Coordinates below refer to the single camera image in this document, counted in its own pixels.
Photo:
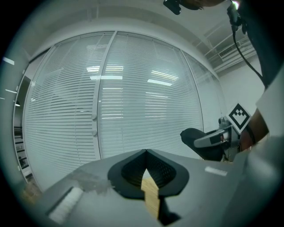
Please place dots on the black wrist band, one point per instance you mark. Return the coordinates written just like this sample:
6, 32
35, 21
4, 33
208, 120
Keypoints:
251, 134

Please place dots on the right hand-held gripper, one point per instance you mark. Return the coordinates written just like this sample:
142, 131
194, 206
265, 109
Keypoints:
238, 116

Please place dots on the white blind knob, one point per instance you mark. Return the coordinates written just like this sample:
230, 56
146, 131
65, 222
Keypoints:
94, 133
94, 116

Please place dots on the round wooden side table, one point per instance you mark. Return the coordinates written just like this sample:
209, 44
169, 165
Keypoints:
151, 190

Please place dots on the white window blind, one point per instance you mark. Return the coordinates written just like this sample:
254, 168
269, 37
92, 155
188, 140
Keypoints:
151, 106
62, 110
210, 93

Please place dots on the white shelf unit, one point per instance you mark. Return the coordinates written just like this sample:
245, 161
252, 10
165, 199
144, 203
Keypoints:
22, 159

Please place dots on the small black object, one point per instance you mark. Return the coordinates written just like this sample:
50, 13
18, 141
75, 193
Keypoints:
190, 137

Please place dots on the black head-worn camera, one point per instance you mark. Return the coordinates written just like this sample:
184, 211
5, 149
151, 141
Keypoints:
174, 5

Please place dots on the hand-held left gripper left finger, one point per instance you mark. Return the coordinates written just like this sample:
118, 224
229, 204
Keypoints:
124, 177

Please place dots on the person's right forearm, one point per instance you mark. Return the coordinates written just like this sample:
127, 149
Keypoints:
259, 126

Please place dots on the person's black shirt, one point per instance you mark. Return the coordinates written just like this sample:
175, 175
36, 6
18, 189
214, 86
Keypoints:
261, 33

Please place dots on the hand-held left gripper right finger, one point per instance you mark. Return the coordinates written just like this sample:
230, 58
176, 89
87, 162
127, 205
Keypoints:
170, 179

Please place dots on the ceiling air vent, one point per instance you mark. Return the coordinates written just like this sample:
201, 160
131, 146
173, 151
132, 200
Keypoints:
229, 49

